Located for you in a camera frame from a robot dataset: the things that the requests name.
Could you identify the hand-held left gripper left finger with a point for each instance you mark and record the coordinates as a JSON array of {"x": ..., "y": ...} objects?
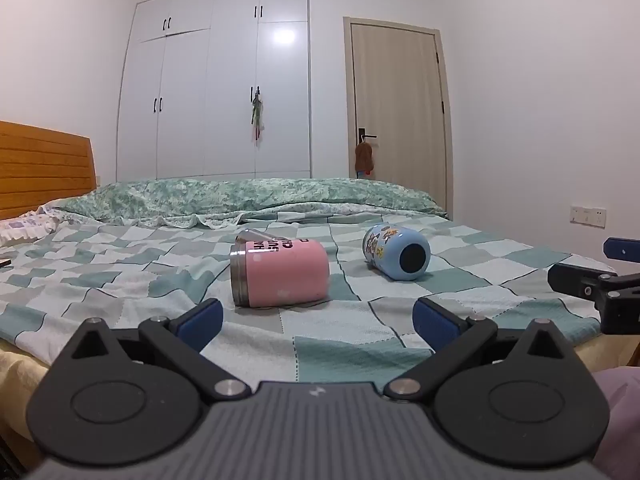
[{"x": 202, "y": 321}]

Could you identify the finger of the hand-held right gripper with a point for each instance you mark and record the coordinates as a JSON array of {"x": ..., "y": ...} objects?
[
  {"x": 620, "y": 248},
  {"x": 575, "y": 278}
]

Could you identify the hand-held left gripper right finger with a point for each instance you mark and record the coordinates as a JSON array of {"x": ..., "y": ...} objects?
[{"x": 434, "y": 321}]

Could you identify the blue cartoon print cup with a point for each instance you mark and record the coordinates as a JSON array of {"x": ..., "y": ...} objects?
[{"x": 387, "y": 250}]

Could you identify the pink cup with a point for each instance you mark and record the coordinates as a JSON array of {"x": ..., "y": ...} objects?
[{"x": 287, "y": 275}]

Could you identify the person's pink clothing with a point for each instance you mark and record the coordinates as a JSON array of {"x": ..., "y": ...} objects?
[{"x": 620, "y": 410}]

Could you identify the checkered bed sheet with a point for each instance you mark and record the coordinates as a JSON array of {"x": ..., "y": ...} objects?
[{"x": 125, "y": 265}]

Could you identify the green floral quilt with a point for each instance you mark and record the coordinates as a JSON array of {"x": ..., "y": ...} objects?
[{"x": 250, "y": 197}]

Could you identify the white patterned pillow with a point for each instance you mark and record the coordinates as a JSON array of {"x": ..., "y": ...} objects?
[{"x": 22, "y": 227}]

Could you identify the green hanging ornament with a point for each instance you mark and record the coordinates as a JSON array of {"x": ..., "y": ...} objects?
[{"x": 256, "y": 115}]

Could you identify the beige door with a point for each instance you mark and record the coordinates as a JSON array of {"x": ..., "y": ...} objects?
[{"x": 400, "y": 110}]

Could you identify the wooden headboard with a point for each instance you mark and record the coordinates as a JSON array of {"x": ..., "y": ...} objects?
[{"x": 45, "y": 170}]

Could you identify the white wardrobe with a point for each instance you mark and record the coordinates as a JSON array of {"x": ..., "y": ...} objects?
[{"x": 215, "y": 85}]

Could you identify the white wall socket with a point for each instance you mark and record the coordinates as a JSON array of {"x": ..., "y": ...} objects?
[{"x": 588, "y": 215}]

